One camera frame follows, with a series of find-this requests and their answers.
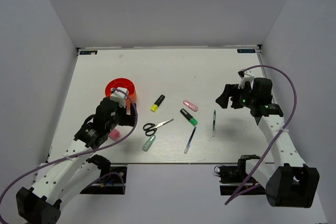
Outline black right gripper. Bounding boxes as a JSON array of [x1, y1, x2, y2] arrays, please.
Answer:
[[216, 82, 257, 109]]

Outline pink eraser block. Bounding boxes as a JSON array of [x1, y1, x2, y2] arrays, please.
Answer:
[[109, 129, 121, 141]]

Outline yellow cap black highlighter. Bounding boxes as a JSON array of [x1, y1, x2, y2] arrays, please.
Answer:
[[150, 94, 165, 112]]

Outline pink translucent correction tape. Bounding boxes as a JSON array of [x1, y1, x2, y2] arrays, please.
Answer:
[[183, 100, 198, 112]]

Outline green cap black highlighter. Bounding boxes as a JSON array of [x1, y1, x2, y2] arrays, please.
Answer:
[[180, 109, 198, 126]]

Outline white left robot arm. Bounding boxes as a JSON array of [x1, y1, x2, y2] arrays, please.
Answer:
[[16, 90, 138, 223]]

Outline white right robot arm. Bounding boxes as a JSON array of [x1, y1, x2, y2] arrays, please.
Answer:
[[216, 78, 320, 208]]

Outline green clear pen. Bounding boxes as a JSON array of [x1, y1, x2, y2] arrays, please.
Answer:
[[212, 110, 216, 137]]

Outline green translucent correction tape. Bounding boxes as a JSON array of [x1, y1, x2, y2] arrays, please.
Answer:
[[142, 135, 156, 152]]

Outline orange round organizer container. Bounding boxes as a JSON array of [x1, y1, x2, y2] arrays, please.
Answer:
[[105, 78, 137, 103]]

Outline right blue table label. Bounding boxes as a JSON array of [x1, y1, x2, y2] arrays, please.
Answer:
[[237, 49, 256, 54]]

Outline blue table label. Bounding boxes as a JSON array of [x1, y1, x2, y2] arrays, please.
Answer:
[[79, 50, 98, 55], [237, 49, 256, 54]]

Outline blue clear pen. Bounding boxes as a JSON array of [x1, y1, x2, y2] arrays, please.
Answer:
[[184, 126, 197, 154]]

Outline left blue table label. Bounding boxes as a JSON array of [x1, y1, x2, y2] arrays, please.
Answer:
[[79, 50, 98, 55]]

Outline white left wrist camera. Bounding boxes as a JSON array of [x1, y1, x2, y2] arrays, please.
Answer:
[[110, 87, 129, 108]]

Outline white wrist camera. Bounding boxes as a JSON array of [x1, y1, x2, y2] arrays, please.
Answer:
[[110, 87, 129, 108], [238, 70, 255, 89]]

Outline black handled scissors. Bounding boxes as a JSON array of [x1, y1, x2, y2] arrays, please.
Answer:
[[143, 119, 174, 136]]

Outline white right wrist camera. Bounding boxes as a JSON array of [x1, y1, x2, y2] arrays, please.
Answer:
[[238, 70, 255, 89]]

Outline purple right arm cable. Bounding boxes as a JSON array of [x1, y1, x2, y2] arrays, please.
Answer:
[[224, 65, 297, 206]]

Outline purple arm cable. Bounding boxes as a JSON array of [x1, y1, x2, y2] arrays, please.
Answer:
[[224, 65, 297, 206], [0, 87, 138, 224]]

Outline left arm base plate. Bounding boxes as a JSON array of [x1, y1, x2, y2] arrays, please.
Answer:
[[80, 166, 128, 195]]

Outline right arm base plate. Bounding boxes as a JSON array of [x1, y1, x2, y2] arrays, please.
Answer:
[[214, 155, 266, 196]]

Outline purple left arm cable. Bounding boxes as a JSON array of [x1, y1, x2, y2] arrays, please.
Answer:
[[0, 87, 138, 224]]

